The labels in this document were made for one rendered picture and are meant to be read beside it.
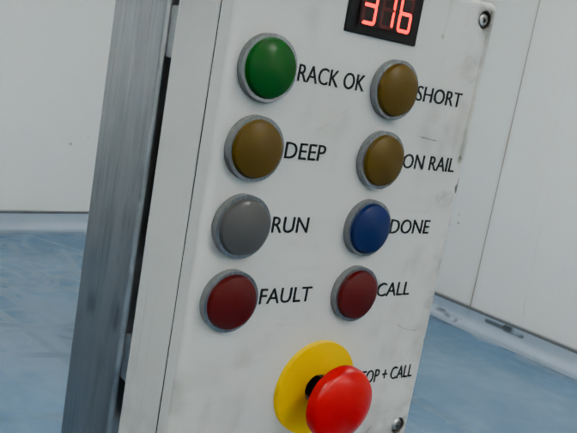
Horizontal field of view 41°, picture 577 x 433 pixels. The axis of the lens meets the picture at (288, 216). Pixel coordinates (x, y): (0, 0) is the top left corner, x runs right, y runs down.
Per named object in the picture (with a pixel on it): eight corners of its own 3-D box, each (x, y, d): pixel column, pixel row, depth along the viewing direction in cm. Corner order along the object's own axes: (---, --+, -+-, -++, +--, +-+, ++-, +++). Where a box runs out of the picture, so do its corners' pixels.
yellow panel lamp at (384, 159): (402, 190, 40) (412, 137, 40) (364, 187, 38) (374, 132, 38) (391, 186, 41) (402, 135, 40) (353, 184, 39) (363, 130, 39)
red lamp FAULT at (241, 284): (255, 331, 37) (265, 275, 36) (206, 335, 35) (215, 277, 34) (245, 325, 37) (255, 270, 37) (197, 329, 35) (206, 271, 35)
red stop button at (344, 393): (371, 441, 40) (385, 369, 40) (312, 454, 38) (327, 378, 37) (317, 403, 44) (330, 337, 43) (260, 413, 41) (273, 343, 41)
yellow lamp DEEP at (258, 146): (281, 183, 35) (291, 123, 35) (231, 179, 33) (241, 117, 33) (270, 179, 36) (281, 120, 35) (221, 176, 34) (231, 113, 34)
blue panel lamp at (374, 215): (388, 256, 41) (398, 205, 40) (350, 257, 39) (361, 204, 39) (378, 252, 41) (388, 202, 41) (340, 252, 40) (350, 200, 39)
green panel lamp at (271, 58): (294, 104, 34) (306, 42, 34) (245, 97, 33) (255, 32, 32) (284, 101, 35) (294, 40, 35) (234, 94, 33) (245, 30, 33)
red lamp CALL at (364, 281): (375, 320, 41) (385, 271, 41) (337, 323, 40) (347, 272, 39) (365, 314, 42) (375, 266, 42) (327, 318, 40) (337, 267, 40)
